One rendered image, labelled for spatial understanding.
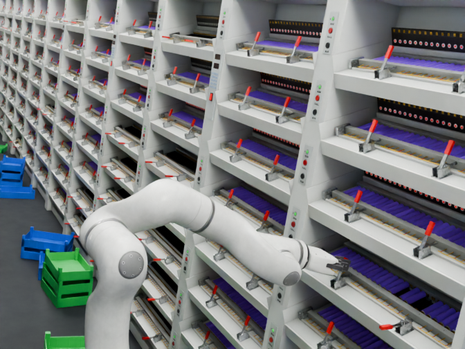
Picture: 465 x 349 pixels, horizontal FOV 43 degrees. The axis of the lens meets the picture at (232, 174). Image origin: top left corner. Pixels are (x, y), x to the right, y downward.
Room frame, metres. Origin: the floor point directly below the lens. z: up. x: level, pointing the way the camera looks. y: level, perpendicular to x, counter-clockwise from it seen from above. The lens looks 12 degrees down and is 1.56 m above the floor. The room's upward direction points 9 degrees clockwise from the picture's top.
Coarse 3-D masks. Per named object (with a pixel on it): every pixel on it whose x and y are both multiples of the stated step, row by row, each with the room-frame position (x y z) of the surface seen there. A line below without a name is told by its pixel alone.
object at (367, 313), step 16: (320, 240) 1.78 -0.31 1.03; (336, 240) 1.82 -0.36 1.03; (304, 272) 1.71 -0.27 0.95; (320, 288) 1.64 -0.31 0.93; (352, 288) 1.58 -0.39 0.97; (336, 304) 1.58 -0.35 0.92; (352, 304) 1.51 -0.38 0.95; (368, 304) 1.50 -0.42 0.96; (384, 304) 1.49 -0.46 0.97; (368, 320) 1.45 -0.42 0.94; (384, 320) 1.42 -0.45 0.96; (400, 320) 1.42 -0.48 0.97; (384, 336) 1.40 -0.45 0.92; (400, 336) 1.36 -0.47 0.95; (416, 336) 1.35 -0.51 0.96; (432, 336) 1.34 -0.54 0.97
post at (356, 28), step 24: (336, 0) 1.79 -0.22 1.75; (360, 0) 1.77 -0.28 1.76; (360, 24) 1.78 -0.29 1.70; (384, 24) 1.82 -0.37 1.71; (336, 48) 1.75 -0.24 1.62; (384, 48) 1.83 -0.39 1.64; (312, 96) 1.82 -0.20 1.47; (336, 96) 1.76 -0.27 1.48; (360, 96) 1.81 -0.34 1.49; (312, 120) 1.80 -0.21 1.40; (312, 144) 1.78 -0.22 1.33; (312, 168) 1.76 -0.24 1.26; (336, 168) 1.79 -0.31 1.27; (288, 216) 1.82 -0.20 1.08; (312, 240) 1.77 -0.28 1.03; (288, 288) 1.76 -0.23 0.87; (264, 336) 1.83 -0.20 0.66
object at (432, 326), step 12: (360, 276) 1.60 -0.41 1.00; (360, 288) 1.56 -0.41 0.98; (372, 288) 1.54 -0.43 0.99; (384, 300) 1.50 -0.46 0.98; (396, 300) 1.46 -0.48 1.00; (408, 312) 1.42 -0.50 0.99; (420, 312) 1.40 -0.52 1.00; (420, 324) 1.38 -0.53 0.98; (432, 324) 1.35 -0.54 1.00; (444, 336) 1.31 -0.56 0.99
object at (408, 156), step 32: (320, 128) 1.74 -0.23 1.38; (352, 128) 1.74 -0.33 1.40; (384, 128) 1.72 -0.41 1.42; (416, 128) 1.66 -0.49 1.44; (448, 128) 1.56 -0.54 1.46; (352, 160) 1.62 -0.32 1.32; (384, 160) 1.52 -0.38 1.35; (416, 160) 1.47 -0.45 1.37; (448, 160) 1.41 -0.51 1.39; (448, 192) 1.32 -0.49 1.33
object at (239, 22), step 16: (224, 0) 2.42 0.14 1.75; (240, 0) 2.37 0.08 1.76; (256, 0) 2.41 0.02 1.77; (240, 16) 2.38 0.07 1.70; (256, 16) 2.41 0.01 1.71; (272, 16) 2.45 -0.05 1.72; (240, 32) 2.38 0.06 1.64; (256, 32) 2.42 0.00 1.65; (224, 64) 2.36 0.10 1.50; (224, 80) 2.36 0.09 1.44; (240, 80) 2.40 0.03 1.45; (256, 80) 2.44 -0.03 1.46; (208, 128) 2.39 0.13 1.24; (224, 128) 2.38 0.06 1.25; (240, 128) 2.42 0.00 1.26; (208, 160) 2.36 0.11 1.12; (208, 176) 2.36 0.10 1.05; (224, 176) 2.40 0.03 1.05; (192, 240) 2.37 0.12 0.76; (192, 256) 2.36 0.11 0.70; (192, 272) 2.36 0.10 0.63; (176, 304) 2.42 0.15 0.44; (192, 304) 2.37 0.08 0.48; (176, 320) 2.40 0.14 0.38
